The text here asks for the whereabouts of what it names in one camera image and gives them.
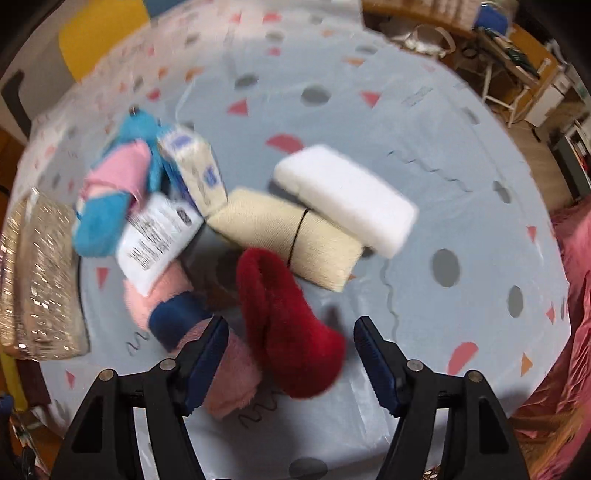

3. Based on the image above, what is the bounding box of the blue white tissue pack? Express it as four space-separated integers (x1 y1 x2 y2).
157 124 228 217

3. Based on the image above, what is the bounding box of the pink bedding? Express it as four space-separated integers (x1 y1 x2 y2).
508 198 591 480

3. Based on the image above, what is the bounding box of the beige towel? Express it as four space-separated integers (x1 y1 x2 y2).
206 187 365 292

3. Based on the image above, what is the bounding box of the patterned tablecloth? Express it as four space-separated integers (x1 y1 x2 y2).
9 4 571 480

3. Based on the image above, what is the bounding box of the white wet wipes pack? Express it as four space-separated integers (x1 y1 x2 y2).
115 193 205 297

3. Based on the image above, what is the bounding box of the gold patterned tissue box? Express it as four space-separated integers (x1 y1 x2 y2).
0 188 90 361

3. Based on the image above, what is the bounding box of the white tote bag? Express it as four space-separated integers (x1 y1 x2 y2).
394 24 457 57

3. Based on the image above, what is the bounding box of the wooden desk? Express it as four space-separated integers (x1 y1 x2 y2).
360 0 561 125

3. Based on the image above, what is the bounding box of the blue bag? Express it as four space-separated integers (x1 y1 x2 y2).
475 4 511 34

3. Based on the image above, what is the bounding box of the blue and pink sock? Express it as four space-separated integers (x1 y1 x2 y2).
74 112 167 258

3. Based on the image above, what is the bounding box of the grey yellow blue headboard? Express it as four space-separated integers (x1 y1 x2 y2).
59 0 162 83

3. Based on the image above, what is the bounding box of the pink fuzzy sock navy band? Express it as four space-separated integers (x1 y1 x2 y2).
124 265 262 418

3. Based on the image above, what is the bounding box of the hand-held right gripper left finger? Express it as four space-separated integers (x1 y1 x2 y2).
48 316 230 480

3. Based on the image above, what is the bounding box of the white sponge block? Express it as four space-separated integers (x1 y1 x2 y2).
274 144 419 259

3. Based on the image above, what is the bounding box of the red fuzzy sock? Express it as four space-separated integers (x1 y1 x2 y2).
235 248 347 398

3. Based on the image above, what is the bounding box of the white cabinet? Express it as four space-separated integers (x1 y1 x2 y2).
524 65 585 130

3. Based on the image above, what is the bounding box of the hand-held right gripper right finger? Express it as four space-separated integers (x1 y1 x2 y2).
355 316 529 480

